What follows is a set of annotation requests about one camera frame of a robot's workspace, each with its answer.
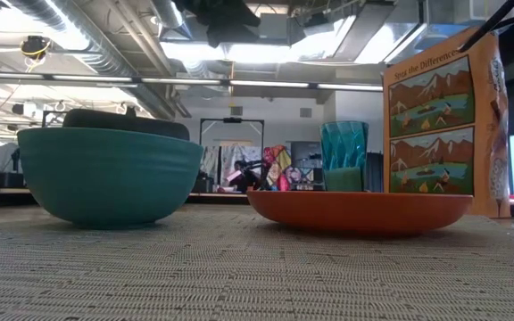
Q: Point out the orange cereal box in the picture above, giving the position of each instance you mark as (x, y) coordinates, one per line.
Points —
(431, 111)

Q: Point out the teal glass tumbler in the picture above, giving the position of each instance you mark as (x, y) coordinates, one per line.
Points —
(344, 142)

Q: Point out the orange plate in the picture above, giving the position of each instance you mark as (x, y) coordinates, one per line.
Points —
(359, 214)

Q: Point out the colourful patterned object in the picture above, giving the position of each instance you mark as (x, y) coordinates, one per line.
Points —
(277, 167)

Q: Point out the person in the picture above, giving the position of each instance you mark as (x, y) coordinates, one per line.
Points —
(241, 176)

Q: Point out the long ceiling light bar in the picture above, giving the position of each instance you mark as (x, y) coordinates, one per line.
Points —
(181, 81)

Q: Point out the grey woven placemat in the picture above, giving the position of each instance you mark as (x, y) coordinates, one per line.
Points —
(257, 276)

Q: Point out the black toaster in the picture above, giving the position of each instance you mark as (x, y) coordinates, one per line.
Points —
(123, 121)

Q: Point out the teal ceramic bowl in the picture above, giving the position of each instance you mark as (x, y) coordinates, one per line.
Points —
(110, 178)

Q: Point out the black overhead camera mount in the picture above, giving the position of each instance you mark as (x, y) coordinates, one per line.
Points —
(221, 18)

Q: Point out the black background rig frame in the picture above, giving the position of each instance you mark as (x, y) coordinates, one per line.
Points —
(232, 120)

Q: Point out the silver ventilation duct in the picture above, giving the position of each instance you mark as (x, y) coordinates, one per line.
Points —
(105, 53)

